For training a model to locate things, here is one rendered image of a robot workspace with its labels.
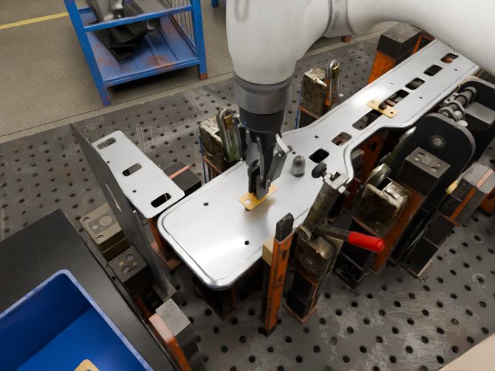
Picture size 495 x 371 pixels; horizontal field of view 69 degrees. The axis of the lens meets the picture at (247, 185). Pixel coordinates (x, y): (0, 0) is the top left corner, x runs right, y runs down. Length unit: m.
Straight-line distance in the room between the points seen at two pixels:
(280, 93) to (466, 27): 0.23
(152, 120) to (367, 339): 1.07
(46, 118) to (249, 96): 2.43
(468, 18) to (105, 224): 0.62
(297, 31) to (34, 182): 1.10
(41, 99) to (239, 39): 2.67
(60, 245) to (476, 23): 0.71
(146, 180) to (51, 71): 2.59
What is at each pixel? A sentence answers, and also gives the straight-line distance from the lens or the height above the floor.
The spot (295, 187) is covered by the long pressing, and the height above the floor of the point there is 1.00.
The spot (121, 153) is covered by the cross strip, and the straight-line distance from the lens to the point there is 0.92.
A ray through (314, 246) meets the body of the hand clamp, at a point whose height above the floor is 1.05.
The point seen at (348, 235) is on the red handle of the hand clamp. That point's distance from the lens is 0.61.
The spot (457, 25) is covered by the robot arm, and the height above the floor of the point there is 1.44.
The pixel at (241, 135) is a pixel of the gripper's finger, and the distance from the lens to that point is 0.67.
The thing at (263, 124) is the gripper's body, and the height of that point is 1.25.
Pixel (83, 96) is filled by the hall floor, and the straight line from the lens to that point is 2.98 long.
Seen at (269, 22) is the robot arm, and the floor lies 1.42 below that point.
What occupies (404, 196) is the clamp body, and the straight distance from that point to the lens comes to 0.76.
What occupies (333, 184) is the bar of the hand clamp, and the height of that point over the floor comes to 1.21.
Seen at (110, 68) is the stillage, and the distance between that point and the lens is 2.89.
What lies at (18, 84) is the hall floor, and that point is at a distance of 3.34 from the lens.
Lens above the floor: 1.62
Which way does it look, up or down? 51 degrees down
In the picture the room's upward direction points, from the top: straight up
